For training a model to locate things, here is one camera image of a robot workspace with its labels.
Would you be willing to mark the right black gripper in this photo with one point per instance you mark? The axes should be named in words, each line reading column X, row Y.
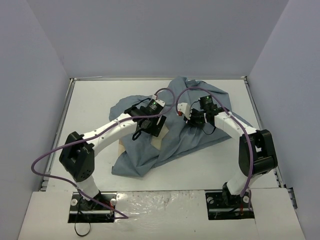
column 191, row 117

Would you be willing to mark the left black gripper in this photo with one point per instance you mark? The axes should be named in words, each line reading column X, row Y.
column 157, row 125

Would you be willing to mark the striped pillowcase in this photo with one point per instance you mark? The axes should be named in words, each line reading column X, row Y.
column 181, row 139

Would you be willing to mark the cream white pillow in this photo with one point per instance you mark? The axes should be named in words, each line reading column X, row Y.
column 142, row 149

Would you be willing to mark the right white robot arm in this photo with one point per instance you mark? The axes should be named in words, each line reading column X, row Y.
column 256, row 150

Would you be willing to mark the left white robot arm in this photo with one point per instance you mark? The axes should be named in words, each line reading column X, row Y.
column 79, row 159

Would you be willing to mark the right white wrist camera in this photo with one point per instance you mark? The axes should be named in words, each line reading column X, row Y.
column 184, row 109

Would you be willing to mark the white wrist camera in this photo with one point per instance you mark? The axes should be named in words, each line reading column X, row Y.
column 184, row 109
column 154, row 99

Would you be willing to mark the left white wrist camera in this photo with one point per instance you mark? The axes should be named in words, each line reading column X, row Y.
column 154, row 99

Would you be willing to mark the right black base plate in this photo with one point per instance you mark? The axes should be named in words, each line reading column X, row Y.
column 218, row 209

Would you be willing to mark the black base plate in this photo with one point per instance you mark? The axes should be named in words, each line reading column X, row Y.
column 88, row 211
column 218, row 209

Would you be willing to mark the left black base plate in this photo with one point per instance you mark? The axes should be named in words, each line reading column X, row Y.
column 88, row 211

